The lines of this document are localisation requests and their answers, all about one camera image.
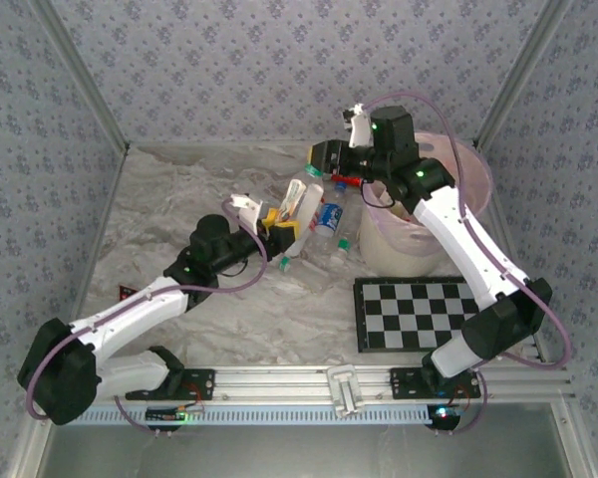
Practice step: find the clear bottle green cap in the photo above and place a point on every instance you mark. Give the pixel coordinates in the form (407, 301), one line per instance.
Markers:
(343, 245)
(285, 264)

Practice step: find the cream label bottle green cap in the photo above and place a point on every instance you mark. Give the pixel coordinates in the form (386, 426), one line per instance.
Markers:
(294, 199)

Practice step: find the blue script label bottle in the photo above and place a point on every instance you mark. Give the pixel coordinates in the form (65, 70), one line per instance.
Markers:
(330, 215)

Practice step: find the translucent pink plastic bin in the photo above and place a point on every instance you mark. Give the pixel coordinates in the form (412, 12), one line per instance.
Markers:
(398, 249)

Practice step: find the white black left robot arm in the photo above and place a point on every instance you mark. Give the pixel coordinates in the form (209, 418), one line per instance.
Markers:
(129, 313)

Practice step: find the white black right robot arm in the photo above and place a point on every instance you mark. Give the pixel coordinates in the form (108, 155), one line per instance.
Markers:
(458, 239)

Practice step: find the red glitter bottle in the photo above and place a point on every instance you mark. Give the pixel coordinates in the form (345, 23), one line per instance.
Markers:
(346, 179)

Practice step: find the small dark red tag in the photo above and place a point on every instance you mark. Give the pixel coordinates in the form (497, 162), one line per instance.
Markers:
(126, 292)

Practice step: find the black white checkerboard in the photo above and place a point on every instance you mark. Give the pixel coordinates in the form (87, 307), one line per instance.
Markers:
(408, 313)

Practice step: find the grey metal panel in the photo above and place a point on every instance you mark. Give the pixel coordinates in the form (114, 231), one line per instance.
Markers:
(299, 453)

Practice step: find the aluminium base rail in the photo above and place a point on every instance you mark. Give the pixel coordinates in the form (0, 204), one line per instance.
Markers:
(279, 383)

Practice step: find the white clamp bracket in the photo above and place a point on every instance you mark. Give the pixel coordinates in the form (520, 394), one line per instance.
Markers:
(345, 388)

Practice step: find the aluminium frame post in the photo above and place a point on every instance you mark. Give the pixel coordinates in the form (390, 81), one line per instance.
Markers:
(84, 74)
(532, 50)

